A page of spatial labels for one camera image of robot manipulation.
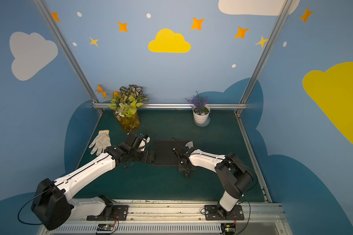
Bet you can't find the right small circuit board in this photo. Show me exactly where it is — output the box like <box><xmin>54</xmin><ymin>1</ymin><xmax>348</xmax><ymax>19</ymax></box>
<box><xmin>221</xmin><ymin>223</ymin><xmax>236</xmax><ymax>235</ymax></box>

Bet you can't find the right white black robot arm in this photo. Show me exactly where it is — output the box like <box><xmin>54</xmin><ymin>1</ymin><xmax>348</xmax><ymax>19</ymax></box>
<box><xmin>173</xmin><ymin>147</ymin><xmax>254</xmax><ymax>218</ymax></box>

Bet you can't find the lavender plant in white pot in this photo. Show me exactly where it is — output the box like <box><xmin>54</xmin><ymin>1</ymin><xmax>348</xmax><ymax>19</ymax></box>
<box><xmin>186</xmin><ymin>92</ymin><xmax>211</xmax><ymax>127</ymax></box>

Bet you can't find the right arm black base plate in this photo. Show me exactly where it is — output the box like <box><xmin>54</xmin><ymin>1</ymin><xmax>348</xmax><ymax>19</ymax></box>
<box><xmin>202</xmin><ymin>204</ymin><xmax>245</xmax><ymax>221</ymax></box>

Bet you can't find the small circuit board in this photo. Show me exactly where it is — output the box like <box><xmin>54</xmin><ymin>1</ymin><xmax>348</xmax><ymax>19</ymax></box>
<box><xmin>96</xmin><ymin>224</ymin><xmax>114</xmax><ymax>234</ymax></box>
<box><xmin>221</xmin><ymin>223</ymin><xmax>236</xmax><ymax>235</ymax></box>

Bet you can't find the black cutting board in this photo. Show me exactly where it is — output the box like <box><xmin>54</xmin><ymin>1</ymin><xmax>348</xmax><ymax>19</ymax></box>
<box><xmin>151</xmin><ymin>139</ymin><xmax>194</xmax><ymax>166</ymax></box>

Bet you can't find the aluminium frame back rail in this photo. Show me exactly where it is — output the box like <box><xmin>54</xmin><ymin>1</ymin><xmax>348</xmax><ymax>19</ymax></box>
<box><xmin>93</xmin><ymin>103</ymin><xmax>247</xmax><ymax>110</ymax></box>

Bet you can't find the aluminium front rail platform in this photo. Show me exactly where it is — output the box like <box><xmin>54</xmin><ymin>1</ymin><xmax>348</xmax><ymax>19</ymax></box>
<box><xmin>38</xmin><ymin>199</ymin><xmax>292</xmax><ymax>235</ymax></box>

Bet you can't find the cleaver knife black handle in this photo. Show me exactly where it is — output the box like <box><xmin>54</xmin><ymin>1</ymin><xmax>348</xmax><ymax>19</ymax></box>
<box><xmin>178</xmin><ymin>141</ymin><xmax>197</xmax><ymax>179</ymax></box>

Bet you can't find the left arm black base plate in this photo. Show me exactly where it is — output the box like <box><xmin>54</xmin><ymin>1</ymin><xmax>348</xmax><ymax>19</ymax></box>
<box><xmin>86</xmin><ymin>204</ymin><xmax>128</xmax><ymax>221</ymax></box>

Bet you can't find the white work glove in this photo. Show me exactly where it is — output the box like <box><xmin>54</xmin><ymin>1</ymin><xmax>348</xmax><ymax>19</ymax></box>
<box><xmin>89</xmin><ymin>130</ymin><xmax>111</xmax><ymax>156</ymax></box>

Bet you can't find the green plant in amber vase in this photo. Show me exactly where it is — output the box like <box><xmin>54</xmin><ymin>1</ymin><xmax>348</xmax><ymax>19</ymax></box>
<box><xmin>96</xmin><ymin>85</ymin><xmax>149</xmax><ymax>133</ymax></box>

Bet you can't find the left small circuit board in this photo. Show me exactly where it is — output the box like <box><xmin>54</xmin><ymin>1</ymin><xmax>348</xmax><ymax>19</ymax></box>
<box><xmin>96</xmin><ymin>224</ymin><xmax>114</xmax><ymax>234</ymax></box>

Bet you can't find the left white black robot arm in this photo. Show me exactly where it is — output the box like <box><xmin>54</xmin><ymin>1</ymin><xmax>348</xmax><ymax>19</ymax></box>
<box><xmin>31</xmin><ymin>133</ymin><xmax>151</xmax><ymax>230</ymax></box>

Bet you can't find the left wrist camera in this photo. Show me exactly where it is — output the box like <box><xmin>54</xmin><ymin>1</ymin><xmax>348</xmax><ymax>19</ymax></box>
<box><xmin>126</xmin><ymin>133</ymin><xmax>151</xmax><ymax>151</ymax></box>

